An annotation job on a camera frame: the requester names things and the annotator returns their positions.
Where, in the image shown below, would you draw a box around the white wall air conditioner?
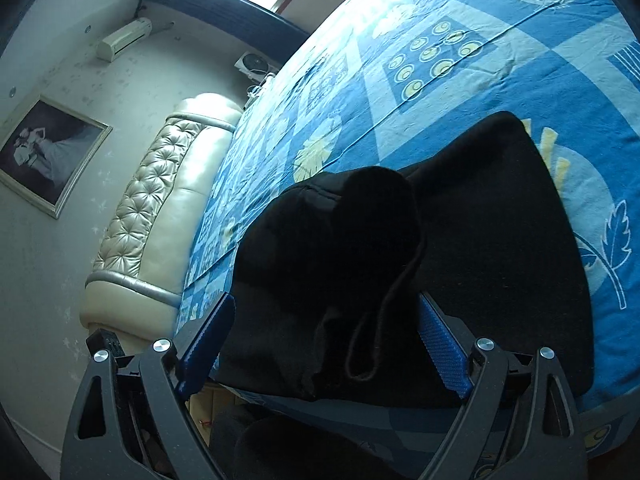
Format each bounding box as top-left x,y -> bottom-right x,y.
96,17 -> 152,62

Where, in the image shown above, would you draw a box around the blue patterned bedsheet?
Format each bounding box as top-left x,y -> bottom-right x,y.
175,0 -> 640,480

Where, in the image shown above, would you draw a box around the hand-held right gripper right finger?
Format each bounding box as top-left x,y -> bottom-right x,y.
417,292 -> 588,480

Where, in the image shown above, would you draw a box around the person's dark clothing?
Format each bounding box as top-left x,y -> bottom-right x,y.
210,395 -> 436,480

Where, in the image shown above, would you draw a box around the black studded pants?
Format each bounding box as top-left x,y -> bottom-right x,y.
212,111 -> 596,408

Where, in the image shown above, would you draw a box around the white box fan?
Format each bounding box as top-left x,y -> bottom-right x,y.
234,51 -> 281,85

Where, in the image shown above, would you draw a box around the framed black and white picture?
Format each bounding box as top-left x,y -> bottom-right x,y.
0,95 -> 113,219

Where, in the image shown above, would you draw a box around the beige tufted leather headboard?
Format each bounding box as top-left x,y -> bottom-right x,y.
80,92 -> 244,356

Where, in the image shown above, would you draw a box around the beige nightstand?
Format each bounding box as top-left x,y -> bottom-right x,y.
187,382 -> 241,443

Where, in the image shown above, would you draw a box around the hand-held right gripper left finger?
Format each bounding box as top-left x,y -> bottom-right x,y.
60,292 -> 236,480

